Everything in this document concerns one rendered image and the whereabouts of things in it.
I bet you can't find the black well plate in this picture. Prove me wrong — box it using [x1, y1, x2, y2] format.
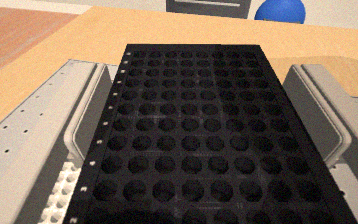
[61, 43, 358, 224]

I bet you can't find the grey flat base plate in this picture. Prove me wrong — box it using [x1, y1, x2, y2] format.
[0, 59, 358, 221]

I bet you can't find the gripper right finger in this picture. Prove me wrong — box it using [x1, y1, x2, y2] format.
[282, 64, 358, 180]

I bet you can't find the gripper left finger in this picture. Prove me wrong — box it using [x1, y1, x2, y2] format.
[0, 62, 112, 224]

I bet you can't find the white well plate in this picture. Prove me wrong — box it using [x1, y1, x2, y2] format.
[38, 163, 81, 224]

